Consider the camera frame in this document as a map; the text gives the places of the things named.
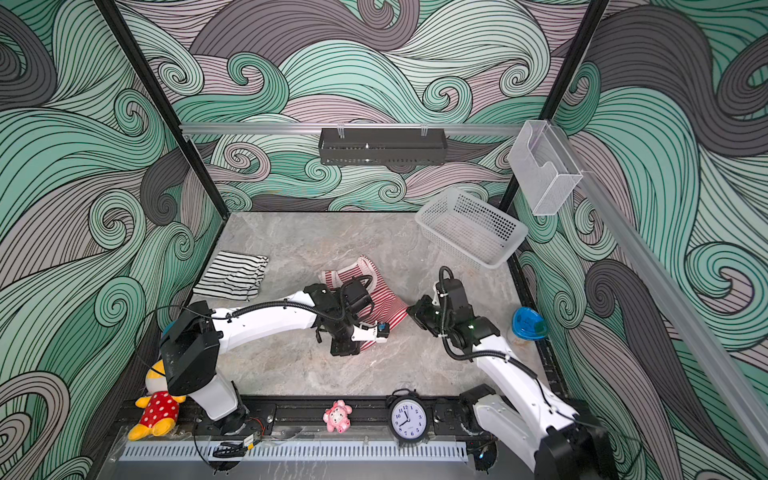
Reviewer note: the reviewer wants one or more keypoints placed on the black analog alarm clock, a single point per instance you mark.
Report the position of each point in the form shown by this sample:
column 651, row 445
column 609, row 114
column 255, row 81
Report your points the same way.
column 408, row 418

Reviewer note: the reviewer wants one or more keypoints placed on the blue round lid object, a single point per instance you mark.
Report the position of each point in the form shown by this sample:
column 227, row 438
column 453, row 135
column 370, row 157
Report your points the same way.
column 529, row 325

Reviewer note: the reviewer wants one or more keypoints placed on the yellow red plush doll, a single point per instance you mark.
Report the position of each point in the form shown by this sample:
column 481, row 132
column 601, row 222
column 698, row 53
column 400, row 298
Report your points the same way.
column 160, row 408

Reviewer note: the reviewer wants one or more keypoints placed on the white plastic laundry basket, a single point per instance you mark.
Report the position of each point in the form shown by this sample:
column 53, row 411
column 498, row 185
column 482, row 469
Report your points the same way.
column 462, row 224

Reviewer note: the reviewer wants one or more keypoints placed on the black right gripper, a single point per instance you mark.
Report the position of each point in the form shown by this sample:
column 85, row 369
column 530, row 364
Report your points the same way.
column 419, row 312

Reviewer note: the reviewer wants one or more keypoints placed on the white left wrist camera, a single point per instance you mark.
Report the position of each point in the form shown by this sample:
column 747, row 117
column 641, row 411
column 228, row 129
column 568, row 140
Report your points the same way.
column 367, row 333

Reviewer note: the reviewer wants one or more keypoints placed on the black vertical frame post right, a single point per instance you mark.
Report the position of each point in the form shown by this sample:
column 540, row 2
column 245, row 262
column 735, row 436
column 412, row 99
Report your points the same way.
column 574, row 55

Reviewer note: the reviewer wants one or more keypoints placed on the white slotted cable duct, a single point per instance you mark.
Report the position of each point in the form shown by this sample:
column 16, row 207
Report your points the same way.
column 386, row 450

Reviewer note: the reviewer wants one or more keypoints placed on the black vertical frame post left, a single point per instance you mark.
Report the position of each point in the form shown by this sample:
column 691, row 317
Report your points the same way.
column 141, row 66

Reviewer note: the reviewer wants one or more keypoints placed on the black wall shelf tray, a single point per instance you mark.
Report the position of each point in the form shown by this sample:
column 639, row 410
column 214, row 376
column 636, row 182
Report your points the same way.
column 382, row 146

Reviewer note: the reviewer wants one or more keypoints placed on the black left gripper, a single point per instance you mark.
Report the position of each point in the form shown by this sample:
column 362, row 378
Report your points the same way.
column 352, row 348

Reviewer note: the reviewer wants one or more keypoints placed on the clear plastic wall bin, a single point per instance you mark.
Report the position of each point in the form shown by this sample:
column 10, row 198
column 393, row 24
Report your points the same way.
column 544, row 164

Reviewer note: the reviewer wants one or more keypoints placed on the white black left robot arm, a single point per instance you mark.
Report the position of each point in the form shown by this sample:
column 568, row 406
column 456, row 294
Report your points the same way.
column 191, row 345

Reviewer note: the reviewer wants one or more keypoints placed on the red white striped tank top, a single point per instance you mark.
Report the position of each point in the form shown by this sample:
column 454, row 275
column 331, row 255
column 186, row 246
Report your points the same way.
column 388, row 308

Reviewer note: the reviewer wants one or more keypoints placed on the black white striped tank top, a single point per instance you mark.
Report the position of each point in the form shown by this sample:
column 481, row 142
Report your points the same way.
column 233, row 276

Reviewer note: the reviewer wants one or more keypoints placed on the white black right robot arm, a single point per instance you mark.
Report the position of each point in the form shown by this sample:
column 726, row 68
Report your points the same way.
column 550, row 436

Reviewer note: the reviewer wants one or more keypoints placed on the pink plush toy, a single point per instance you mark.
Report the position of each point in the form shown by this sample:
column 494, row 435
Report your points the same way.
column 337, row 417

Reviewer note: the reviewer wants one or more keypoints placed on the black vertical frame post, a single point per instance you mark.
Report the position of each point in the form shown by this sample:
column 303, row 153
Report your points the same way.
column 141, row 66
column 574, row 55

